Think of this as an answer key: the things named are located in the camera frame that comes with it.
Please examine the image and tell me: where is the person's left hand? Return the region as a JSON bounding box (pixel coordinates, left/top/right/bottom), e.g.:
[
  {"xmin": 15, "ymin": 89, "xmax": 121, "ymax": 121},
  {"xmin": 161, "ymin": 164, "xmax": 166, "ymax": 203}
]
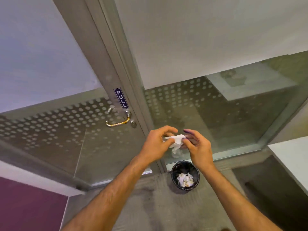
[{"xmin": 139, "ymin": 125, "xmax": 179, "ymax": 164}]

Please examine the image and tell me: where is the person's right hand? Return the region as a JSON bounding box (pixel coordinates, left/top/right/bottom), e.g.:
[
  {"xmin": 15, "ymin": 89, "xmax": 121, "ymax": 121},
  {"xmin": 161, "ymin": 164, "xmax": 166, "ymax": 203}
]
[{"xmin": 182, "ymin": 129, "xmax": 215, "ymax": 173}]

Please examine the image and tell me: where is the white tissue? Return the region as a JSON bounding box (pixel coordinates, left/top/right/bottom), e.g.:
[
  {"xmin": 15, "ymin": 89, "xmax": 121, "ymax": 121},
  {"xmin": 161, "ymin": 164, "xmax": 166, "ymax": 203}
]
[{"xmin": 163, "ymin": 134, "xmax": 187, "ymax": 155}]

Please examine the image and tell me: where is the person's right forearm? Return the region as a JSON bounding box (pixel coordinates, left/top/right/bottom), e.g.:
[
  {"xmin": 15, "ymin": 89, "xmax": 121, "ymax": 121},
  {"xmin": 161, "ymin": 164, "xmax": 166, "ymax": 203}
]
[{"xmin": 201, "ymin": 164, "xmax": 282, "ymax": 231}]

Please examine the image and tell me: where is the person's left forearm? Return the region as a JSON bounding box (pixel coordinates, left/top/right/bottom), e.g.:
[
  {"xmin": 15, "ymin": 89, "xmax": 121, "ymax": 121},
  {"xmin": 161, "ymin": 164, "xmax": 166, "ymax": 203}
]
[{"xmin": 62, "ymin": 156, "xmax": 154, "ymax": 231}]

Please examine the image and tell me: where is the black mesh waste bin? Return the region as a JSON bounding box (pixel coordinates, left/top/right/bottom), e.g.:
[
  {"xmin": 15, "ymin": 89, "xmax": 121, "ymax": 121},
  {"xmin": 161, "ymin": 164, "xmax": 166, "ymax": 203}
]
[{"xmin": 171, "ymin": 161, "xmax": 200, "ymax": 191}]

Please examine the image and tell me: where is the crumpled white paper waste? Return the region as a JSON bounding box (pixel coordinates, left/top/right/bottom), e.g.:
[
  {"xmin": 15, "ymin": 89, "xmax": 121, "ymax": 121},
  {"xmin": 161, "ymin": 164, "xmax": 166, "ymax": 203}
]
[{"xmin": 177, "ymin": 173, "xmax": 194, "ymax": 188}]

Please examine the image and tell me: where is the glass partition with dotted film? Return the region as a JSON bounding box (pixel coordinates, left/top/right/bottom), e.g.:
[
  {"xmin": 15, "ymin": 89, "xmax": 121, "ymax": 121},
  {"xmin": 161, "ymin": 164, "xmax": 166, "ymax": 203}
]
[{"xmin": 101, "ymin": 0, "xmax": 308, "ymax": 171}]

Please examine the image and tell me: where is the dark blue door sign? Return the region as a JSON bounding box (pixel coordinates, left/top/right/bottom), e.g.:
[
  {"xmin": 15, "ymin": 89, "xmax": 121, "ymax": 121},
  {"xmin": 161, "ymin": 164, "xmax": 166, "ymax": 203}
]
[{"xmin": 114, "ymin": 88, "xmax": 129, "ymax": 110}]

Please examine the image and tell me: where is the glass door with dotted film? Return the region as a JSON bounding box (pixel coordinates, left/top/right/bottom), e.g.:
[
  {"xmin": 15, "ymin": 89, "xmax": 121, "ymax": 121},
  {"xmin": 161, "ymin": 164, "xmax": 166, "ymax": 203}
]
[{"xmin": 0, "ymin": 0, "xmax": 162, "ymax": 190}]

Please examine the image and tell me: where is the curved metal door handle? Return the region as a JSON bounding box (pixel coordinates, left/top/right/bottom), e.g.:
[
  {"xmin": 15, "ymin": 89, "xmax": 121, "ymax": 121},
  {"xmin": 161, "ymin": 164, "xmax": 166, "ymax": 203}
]
[{"xmin": 106, "ymin": 111, "xmax": 131, "ymax": 128}]

